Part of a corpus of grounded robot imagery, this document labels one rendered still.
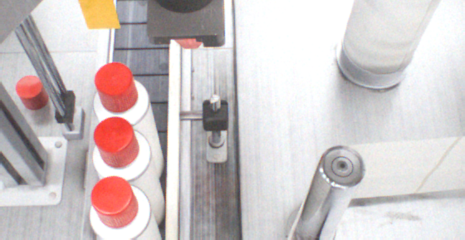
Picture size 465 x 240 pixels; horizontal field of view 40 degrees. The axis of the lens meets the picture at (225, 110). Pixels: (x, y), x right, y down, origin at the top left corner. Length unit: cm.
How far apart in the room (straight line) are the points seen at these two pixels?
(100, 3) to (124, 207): 18
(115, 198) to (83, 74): 38
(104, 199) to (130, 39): 35
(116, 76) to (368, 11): 28
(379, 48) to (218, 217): 27
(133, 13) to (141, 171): 33
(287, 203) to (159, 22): 27
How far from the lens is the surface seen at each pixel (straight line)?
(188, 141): 74
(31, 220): 79
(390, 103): 78
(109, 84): 54
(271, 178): 72
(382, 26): 68
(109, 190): 50
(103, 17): 58
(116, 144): 51
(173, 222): 66
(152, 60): 79
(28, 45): 58
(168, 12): 55
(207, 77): 83
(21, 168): 74
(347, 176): 53
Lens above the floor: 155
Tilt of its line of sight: 63 degrees down
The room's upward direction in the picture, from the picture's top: straight up
